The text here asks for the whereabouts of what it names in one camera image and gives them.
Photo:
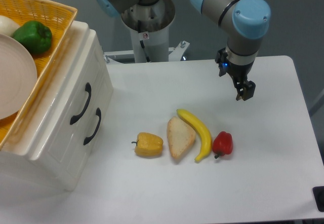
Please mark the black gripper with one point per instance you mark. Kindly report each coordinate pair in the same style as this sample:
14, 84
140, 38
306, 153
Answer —
239, 74

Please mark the black top drawer handle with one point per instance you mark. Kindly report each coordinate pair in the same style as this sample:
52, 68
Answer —
83, 104

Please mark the black drawer handle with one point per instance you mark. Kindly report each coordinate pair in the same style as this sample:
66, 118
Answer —
94, 127
83, 104

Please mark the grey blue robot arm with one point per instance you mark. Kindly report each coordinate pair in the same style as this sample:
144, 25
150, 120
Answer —
244, 21

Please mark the white drawer cabinet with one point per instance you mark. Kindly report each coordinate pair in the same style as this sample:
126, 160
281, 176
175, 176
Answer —
45, 148

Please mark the red bell pepper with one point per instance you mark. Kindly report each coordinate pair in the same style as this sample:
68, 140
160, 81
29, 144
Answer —
222, 144

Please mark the yellow banana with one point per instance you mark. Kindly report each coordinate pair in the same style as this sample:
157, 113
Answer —
201, 129

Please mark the bread slice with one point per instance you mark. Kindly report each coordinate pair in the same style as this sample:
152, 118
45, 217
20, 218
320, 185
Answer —
181, 137

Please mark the yellow bell pepper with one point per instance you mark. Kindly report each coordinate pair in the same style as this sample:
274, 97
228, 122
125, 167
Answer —
148, 145

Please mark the black corner object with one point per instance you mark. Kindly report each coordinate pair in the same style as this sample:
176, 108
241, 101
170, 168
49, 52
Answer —
318, 192

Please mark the yellow woven basket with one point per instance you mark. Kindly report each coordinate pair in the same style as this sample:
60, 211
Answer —
58, 18

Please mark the green bell pepper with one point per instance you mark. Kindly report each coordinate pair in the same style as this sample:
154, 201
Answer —
34, 36

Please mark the beige plate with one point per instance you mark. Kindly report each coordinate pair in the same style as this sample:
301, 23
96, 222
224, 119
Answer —
18, 76

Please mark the white onion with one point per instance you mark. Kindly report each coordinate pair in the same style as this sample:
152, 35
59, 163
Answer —
8, 26

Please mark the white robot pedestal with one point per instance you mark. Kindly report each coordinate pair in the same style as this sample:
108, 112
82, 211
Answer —
149, 32

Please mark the black lower drawer handle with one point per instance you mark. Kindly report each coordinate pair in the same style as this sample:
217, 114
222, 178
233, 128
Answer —
94, 127

